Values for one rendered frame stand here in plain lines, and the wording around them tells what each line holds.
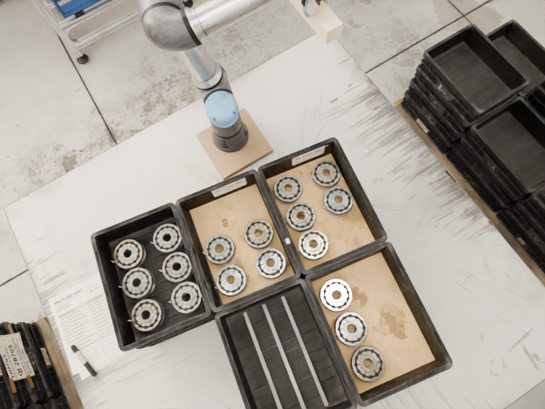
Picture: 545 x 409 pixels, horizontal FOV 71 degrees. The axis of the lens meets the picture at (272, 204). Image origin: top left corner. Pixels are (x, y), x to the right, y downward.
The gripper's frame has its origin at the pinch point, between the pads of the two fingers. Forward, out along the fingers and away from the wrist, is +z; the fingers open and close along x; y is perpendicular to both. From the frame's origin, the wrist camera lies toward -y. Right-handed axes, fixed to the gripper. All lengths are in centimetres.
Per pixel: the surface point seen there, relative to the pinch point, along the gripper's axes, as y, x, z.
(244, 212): 41, -55, 26
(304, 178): 42, -30, 26
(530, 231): 106, 58, 80
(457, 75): 26, 70, 60
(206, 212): 33, -67, 26
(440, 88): 28, 57, 59
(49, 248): 8, -128, 40
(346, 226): 65, -28, 26
